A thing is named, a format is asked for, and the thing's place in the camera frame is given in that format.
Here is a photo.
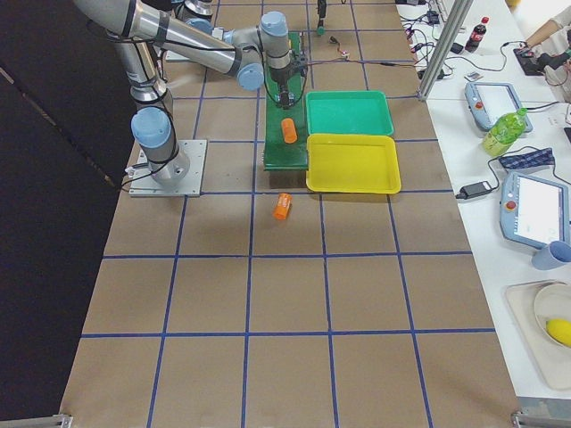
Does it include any black power adapter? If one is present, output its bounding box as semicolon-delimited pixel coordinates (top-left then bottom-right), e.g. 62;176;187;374
455;181;492;200

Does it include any aluminium frame post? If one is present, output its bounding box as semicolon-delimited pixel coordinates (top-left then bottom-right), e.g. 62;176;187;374
418;0;473;101

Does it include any green plastic tray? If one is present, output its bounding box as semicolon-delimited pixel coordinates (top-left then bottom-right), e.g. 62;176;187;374
305;91;394;136

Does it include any teach pendant tablet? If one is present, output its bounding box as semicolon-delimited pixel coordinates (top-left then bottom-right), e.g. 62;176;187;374
500;171;570;249
464;81;523;133

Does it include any black smartphone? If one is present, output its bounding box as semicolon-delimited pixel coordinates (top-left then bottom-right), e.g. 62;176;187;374
451;43;464;54

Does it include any red black power cable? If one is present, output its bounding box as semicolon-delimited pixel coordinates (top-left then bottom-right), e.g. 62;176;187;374
301;35;423;72

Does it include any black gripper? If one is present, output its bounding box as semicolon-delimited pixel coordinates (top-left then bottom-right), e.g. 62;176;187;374
267;0;327;109

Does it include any yellow banana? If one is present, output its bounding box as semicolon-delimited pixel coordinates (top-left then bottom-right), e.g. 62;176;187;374
545;318;571;347

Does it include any green conveyor belt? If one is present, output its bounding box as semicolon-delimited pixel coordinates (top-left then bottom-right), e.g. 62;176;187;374
261;31;310;172

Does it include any green tea bottle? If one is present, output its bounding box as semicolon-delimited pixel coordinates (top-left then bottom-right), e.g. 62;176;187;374
482;108;527;157

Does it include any white bowl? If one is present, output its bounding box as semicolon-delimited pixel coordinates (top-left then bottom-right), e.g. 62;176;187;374
534;284;570;348

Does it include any orange cylinder with 4680 label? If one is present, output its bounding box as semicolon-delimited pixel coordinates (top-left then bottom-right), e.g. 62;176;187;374
273;193;292;220

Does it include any black joystick controller box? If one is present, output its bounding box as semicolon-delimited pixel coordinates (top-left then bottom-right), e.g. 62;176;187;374
513;47;552;76

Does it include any yellow plastic tray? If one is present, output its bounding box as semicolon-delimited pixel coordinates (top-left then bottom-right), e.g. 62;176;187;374
306;134;401;194

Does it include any blue checked cloth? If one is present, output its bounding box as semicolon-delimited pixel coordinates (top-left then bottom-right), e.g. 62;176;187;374
498;148;556;170

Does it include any cola bottle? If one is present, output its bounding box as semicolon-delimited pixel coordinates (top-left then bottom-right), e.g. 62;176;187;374
464;16;490;53

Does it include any blue plastic cup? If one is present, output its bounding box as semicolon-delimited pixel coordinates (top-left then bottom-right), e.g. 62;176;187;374
531;241;570;270

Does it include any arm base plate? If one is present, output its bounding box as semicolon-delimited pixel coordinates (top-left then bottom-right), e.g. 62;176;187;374
163;27;224;62
127;139;208;197

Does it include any plain orange cylinder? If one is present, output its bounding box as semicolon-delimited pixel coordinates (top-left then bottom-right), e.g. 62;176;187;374
280;118;298;144

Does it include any beige tray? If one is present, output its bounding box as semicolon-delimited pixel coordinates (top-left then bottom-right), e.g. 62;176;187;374
505;280;570;391

